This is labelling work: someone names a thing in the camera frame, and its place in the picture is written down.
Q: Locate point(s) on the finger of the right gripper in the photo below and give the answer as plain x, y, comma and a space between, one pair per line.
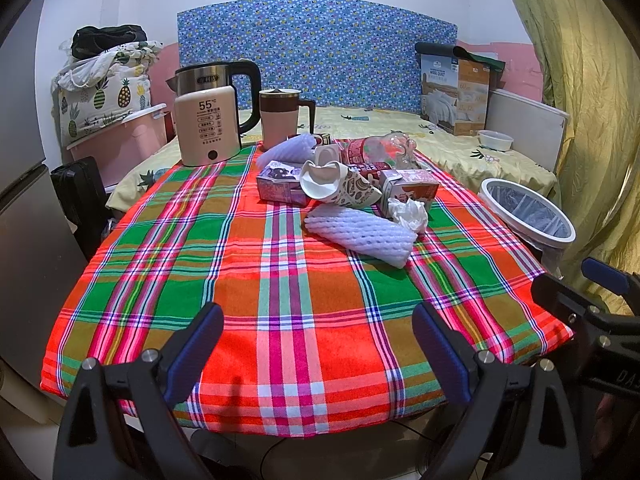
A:
620, 283
590, 322

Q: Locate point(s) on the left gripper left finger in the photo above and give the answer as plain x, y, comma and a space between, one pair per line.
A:
119, 420

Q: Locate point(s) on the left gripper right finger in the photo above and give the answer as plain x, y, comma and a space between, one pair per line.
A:
518, 414

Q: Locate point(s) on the white tissue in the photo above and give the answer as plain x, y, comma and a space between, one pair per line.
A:
411, 214

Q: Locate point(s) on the pink white small carton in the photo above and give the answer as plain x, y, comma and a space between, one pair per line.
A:
407, 184

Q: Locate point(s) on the long white foam net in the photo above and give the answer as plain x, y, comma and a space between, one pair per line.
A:
361, 232

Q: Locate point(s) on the clear crushed plastic bottle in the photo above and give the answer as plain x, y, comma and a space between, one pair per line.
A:
395, 148

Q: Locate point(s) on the crushed patterned paper cup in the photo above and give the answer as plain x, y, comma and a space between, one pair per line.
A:
334, 183

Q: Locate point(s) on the purple milk carton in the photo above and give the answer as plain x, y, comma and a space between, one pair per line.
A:
278, 182

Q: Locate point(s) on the red drink can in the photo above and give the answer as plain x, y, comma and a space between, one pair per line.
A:
372, 171

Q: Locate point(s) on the white yogurt cup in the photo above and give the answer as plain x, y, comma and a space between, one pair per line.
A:
326, 153

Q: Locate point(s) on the white trash bin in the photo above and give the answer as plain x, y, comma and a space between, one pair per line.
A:
532, 217

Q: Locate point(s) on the white panel board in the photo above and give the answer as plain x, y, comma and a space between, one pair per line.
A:
537, 129

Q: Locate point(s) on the silver refrigerator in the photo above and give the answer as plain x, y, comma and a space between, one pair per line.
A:
40, 259

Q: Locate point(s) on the white plastic bowl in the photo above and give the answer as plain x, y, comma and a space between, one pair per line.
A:
494, 140

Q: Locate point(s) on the red plaid tablecloth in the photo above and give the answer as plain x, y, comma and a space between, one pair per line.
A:
316, 339

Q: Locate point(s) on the olive green curtain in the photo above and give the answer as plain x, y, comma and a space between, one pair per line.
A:
591, 71

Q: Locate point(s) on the black suitcase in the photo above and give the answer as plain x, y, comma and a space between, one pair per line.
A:
83, 198

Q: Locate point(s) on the bedding product box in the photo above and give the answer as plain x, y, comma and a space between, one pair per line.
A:
455, 86

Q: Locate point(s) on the pink storage bin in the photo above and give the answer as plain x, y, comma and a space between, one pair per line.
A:
120, 147

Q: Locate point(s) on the cream electric kettle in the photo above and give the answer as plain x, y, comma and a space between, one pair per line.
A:
206, 110

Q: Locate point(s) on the pineapple print bedding pile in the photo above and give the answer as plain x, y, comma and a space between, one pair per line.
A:
95, 93

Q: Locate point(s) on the pink brown lidded mug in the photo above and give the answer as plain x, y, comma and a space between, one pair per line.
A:
279, 108

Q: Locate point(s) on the blue floral headboard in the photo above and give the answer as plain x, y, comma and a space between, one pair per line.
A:
344, 53

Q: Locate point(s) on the black clothing bundle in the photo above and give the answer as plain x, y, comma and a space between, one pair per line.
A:
90, 41

